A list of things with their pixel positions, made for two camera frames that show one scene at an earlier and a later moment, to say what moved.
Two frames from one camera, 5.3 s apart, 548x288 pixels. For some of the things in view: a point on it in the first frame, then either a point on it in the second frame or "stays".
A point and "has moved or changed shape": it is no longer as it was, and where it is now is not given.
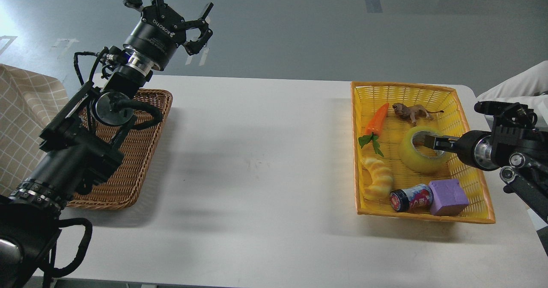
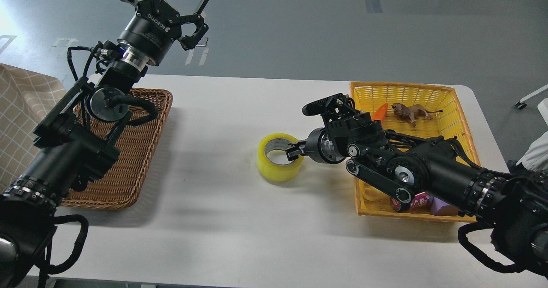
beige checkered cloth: [29, 102] stays
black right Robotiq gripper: [475, 147] to [318, 147]
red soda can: [416, 198] stays
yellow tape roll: [417, 162] has moved or changed shape
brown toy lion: [414, 112] stays
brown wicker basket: [123, 188] stays
